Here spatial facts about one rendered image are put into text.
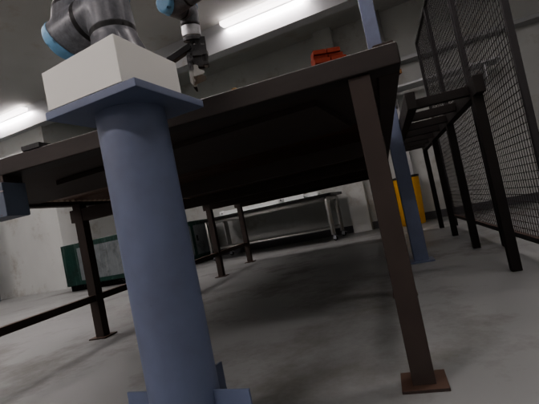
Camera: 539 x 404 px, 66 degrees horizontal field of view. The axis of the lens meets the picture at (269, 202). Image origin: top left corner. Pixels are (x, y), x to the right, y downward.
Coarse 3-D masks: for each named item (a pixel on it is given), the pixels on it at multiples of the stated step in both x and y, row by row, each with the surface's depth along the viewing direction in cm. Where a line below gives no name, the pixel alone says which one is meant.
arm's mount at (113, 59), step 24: (96, 48) 90; (120, 48) 90; (48, 72) 96; (72, 72) 93; (96, 72) 90; (120, 72) 88; (144, 72) 96; (168, 72) 105; (48, 96) 96; (72, 96) 93
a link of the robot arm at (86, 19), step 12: (84, 0) 101; (96, 0) 100; (108, 0) 100; (120, 0) 102; (72, 12) 104; (84, 12) 102; (96, 12) 100; (108, 12) 100; (120, 12) 101; (84, 24) 104; (84, 36) 106
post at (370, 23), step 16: (368, 0) 301; (368, 16) 301; (368, 32) 301; (368, 48) 301; (400, 128) 297; (400, 144) 297; (400, 160) 297; (400, 176) 297; (400, 192) 297; (416, 208) 294; (416, 224) 295; (416, 240) 295; (416, 256) 295
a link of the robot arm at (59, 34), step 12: (60, 0) 109; (72, 0) 109; (60, 12) 107; (48, 24) 109; (60, 24) 106; (72, 24) 105; (48, 36) 109; (60, 36) 107; (72, 36) 107; (60, 48) 110; (72, 48) 110; (84, 48) 110
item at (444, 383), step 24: (360, 96) 113; (360, 120) 113; (384, 144) 112; (384, 168) 112; (384, 192) 112; (384, 216) 112; (384, 240) 112; (408, 264) 111; (408, 288) 111; (408, 312) 111; (408, 336) 111; (408, 360) 111; (408, 384) 112; (432, 384) 110
